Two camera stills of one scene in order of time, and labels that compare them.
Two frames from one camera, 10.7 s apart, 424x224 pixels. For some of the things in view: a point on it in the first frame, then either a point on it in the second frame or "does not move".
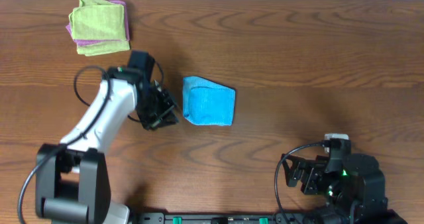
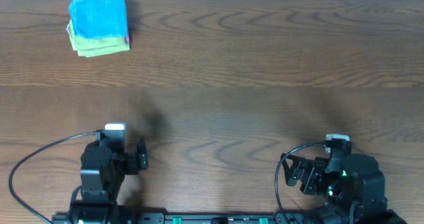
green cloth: (89, 50) does not move
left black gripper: (160, 108) → (133, 162)
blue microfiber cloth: (207, 103) → (98, 16)
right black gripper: (313, 168) does not move
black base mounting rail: (232, 218) does not move
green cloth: (96, 20) → (81, 43)
